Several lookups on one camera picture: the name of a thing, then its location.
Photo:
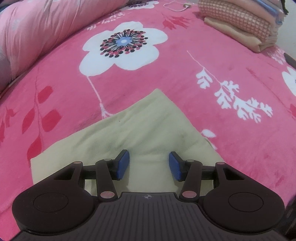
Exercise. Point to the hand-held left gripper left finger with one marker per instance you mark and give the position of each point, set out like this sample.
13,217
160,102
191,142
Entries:
122,165

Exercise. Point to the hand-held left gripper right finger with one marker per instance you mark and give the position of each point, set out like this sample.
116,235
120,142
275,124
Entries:
174,166

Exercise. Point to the beige pants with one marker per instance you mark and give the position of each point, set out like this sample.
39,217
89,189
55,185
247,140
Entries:
143,120

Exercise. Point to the stack of folded clothes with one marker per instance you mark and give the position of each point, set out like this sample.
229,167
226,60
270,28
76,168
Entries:
231,20

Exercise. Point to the pink floral blanket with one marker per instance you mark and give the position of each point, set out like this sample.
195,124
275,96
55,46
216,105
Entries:
185,69

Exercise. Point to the pink grey floral quilt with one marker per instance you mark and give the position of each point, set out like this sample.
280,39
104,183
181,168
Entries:
34,30

